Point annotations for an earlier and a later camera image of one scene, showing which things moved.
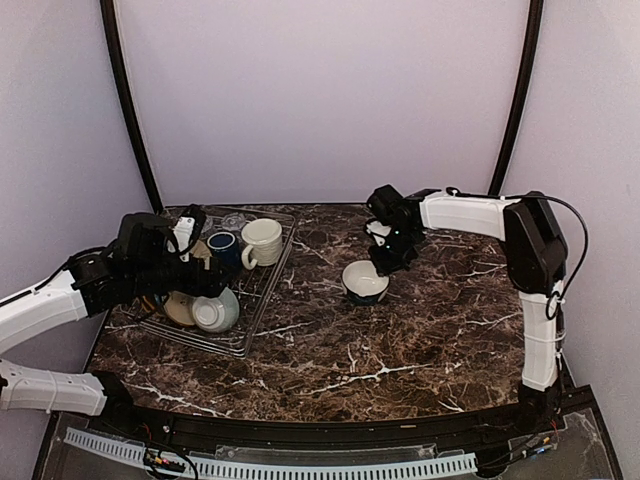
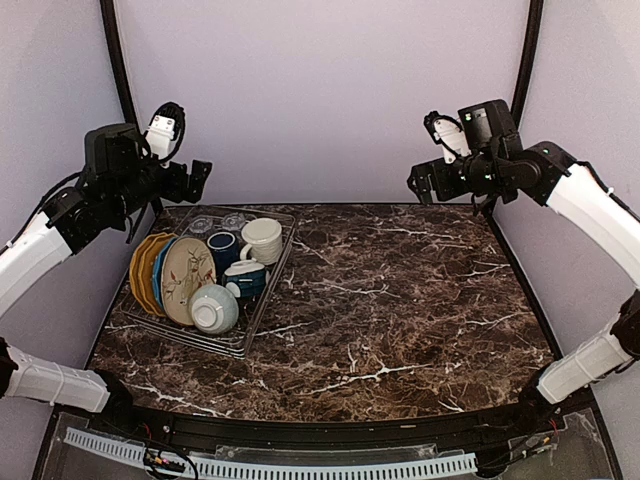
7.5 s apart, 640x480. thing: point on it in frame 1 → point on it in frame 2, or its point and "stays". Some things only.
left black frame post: (112, 52) stays
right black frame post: (513, 128) stays
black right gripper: (385, 266) → (422, 172)
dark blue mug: (226, 252) stays
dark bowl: (361, 283) → (250, 277)
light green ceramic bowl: (216, 315) stays
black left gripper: (212, 288) → (178, 191)
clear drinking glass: (234, 221) stays
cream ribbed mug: (266, 237) stays
